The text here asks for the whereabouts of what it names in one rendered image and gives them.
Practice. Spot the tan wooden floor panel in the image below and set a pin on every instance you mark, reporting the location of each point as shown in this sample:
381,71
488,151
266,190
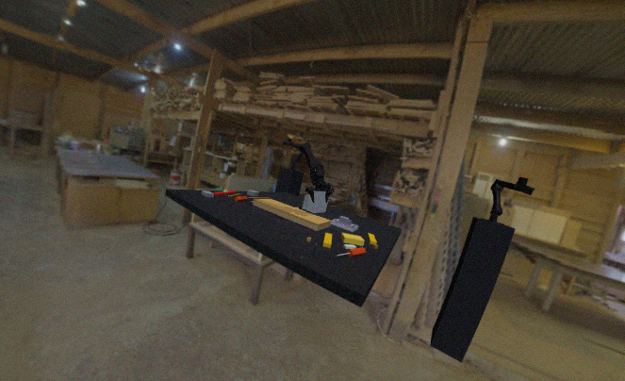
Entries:
294,214

